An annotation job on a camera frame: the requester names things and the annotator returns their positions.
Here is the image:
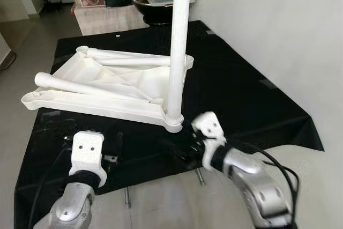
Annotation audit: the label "metal folding table frame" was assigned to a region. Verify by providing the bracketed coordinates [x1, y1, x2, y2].
[123, 167, 207, 209]

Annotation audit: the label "white plastic table leg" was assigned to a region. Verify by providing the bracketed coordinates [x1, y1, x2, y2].
[34, 72, 156, 104]
[102, 57, 173, 68]
[85, 47, 189, 67]
[163, 0, 193, 125]

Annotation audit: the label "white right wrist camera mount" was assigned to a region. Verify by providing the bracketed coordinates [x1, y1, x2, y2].
[191, 112, 228, 168]

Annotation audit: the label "black wok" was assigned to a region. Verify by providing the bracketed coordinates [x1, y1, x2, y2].
[131, 0, 175, 25]

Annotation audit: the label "black wall cables with plug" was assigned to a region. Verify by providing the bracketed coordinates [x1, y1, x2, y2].
[0, 51, 17, 71]

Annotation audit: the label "white plastic table top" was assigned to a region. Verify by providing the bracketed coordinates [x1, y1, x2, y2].
[21, 46, 195, 134]

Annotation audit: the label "black tablecloth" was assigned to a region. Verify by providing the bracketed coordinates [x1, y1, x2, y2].
[13, 20, 325, 229]

